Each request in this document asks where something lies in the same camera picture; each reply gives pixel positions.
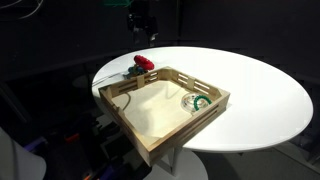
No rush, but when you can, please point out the white cable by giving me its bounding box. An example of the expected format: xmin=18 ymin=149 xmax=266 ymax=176
xmin=0 ymin=0 xmax=45 ymax=20

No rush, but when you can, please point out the green cable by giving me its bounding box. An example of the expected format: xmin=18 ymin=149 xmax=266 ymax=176
xmin=101 ymin=0 xmax=135 ymax=8

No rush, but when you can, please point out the thin dark green ring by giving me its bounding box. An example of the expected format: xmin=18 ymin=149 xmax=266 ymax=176
xmin=192 ymin=94 xmax=213 ymax=111

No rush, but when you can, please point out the white table pedestal base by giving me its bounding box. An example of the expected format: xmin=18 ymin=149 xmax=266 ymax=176
xmin=150 ymin=146 xmax=210 ymax=180

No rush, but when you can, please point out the light wooden slatted crate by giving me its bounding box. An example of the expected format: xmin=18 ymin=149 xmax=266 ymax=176
xmin=97 ymin=65 xmax=232 ymax=167

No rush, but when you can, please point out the red rubber ring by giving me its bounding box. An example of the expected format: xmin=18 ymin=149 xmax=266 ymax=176
xmin=133 ymin=54 xmax=156 ymax=71

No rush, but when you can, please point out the blue knobbed ring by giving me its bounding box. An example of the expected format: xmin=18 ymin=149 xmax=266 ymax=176
xmin=122 ymin=65 xmax=141 ymax=80

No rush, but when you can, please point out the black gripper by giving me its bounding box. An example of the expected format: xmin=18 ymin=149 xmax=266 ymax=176
xmin=127 ymin=6 xmax=159 ymax=48

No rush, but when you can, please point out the white rounded shell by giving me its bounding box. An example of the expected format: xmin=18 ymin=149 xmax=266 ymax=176
xmin=0 ymin=126 xmax=47 ymax=180

